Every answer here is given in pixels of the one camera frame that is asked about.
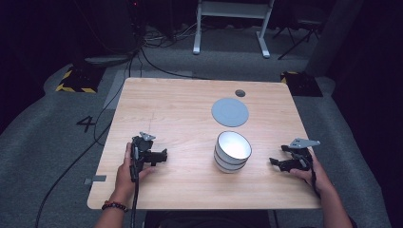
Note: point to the yellow-black striped stand base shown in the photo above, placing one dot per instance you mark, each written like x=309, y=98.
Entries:
x=301, y=84
x=79, y=80

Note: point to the black tripod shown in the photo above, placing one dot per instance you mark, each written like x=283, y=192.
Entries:
x=297, y=34

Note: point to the grey pillar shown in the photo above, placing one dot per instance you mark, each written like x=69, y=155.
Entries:
x=335, y=34

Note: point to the grey flat stand foot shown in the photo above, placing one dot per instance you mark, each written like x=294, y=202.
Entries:
x=106, y=60

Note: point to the grey round plate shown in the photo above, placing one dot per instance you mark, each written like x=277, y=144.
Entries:
x=230, y=112

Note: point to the person's left hand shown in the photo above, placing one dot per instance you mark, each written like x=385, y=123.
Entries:
x=124, y=180

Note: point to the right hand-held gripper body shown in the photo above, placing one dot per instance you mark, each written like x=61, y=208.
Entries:
x=302, y=158

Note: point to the white metal desk frame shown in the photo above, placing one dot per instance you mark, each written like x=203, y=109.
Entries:
x=233, y=9

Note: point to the white bowl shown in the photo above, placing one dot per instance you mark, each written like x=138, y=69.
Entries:
x=223, y=169
x=234, y=145
x=221, y=162

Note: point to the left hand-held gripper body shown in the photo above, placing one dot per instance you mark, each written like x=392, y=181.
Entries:
x=139, y=152

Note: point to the person's right hand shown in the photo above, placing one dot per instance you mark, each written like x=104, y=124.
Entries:
x=318, y=180

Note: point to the person's dark clothing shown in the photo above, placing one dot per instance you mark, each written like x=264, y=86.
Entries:
x=206, y=219

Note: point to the grey floor tape piece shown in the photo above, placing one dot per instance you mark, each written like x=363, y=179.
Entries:
x=95, y=179

